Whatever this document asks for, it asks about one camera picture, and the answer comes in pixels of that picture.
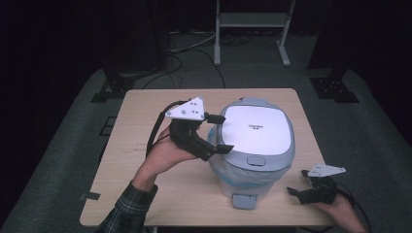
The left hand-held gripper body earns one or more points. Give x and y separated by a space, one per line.
188 110

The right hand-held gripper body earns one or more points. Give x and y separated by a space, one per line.
324 191

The white grey pedal trash can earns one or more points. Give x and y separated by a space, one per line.
256 132

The person's right hand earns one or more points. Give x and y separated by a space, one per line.
343 212

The person's left hand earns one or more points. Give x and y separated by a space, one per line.
162 155

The black stand base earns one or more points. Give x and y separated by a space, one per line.
113 87
335 87

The black floor tape squares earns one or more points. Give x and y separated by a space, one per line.
108 126

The white metal stand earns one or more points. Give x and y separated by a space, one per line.
252 19

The grey tape strip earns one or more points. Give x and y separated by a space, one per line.
90 196

